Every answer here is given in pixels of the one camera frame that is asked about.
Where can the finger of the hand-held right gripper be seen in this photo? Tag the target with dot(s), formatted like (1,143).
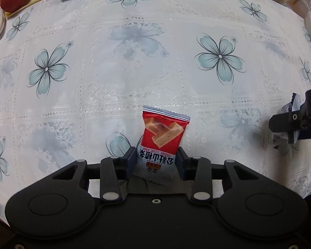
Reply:
(285,122)

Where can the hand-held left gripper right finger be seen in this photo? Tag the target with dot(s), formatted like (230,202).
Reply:
(180,163)

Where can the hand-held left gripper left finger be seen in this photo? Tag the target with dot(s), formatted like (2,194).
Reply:
(131,160)

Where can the blue and white snack packet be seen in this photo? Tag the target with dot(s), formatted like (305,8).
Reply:
(296,101)

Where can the red and white snack packet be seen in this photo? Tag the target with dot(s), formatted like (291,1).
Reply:
(160,129)

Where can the white floral tablecloth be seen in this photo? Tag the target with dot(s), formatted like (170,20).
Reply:
(93,83)

